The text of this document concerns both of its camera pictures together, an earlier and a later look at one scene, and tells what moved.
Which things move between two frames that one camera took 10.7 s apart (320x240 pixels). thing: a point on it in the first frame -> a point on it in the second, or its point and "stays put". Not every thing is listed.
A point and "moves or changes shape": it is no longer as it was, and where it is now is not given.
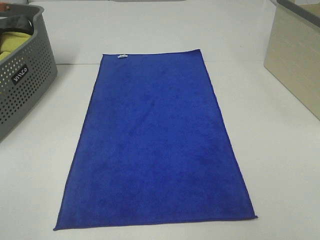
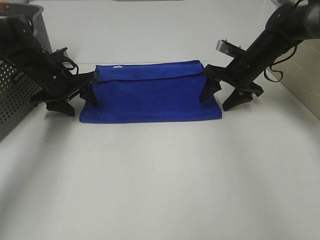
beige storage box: (293, 52) stays put
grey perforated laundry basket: (25, 75) stays put
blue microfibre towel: (154, 149) moves or changes shape
